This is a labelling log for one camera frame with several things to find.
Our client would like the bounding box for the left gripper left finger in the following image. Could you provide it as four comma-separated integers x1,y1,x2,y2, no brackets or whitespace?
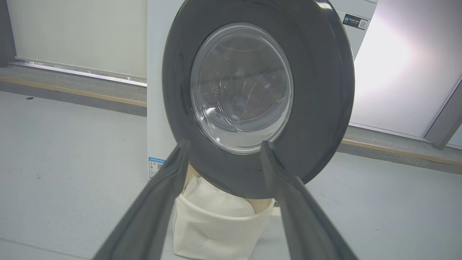
92,140,191,260

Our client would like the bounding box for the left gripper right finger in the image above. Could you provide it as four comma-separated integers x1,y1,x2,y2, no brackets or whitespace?
261,141,358,260

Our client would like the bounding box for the black round glass door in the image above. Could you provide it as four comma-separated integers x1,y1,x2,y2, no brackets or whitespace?
162,0,355,200

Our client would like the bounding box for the blue bear-print garment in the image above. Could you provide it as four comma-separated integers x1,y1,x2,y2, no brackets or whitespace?
231,101,261,120

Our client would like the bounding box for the cream canvas laundry basket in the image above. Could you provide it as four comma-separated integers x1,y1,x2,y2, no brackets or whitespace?
173,164,282,260

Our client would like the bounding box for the white front-load washing machine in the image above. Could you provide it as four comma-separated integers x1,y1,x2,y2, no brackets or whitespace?
147,0,378,179

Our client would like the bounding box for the blue energy label sticker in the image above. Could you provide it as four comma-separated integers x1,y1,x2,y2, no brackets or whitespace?
149,156,165,178

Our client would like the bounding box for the white cloth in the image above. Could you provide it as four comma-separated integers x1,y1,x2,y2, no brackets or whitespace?
182,175,257,218

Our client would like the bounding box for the wooden floor edge strip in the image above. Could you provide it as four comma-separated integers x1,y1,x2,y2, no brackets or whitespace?
0,78,462,167

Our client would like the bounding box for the black QR code sticker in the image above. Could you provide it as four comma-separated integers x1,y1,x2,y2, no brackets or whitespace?
343,14,369,30

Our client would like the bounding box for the silver wall base rail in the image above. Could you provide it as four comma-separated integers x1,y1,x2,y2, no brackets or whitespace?
14,57,147,87

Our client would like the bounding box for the grey wall post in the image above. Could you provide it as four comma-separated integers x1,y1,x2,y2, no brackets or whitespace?
424,78,462,150

